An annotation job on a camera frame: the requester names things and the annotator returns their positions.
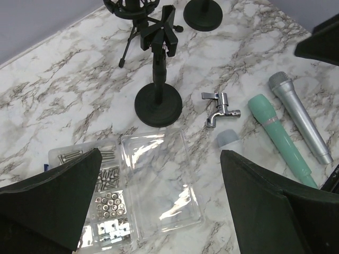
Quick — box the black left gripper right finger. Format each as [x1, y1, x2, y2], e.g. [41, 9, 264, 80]
[220, 150, 338, 253]

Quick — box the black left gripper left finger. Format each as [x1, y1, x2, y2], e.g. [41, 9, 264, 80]
[1, 148, 102, 253]

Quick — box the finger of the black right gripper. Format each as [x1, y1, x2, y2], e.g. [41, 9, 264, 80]
[294, 14, 339, 66]

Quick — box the silver grey microphone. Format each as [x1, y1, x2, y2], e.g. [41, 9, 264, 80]
[268, 71, 333, 165]

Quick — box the mint green microphone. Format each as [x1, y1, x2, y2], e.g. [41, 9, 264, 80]
[248, 94, 317, 188]

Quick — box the white microphone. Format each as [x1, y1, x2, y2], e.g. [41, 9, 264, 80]
[216, 129, 243, 153]

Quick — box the black round-base microphone stand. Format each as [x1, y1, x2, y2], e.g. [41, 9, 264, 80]
[183, 0, 223, 32]

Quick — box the black tripod microphone stand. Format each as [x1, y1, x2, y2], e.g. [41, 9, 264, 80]
[103, 1, 183, 70]

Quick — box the clear plastic screw box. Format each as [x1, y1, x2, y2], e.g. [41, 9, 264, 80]
[44, 129, 204, 253]

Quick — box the chrome water tap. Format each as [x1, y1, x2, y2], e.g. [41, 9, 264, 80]
[201, 92, 241, 128]

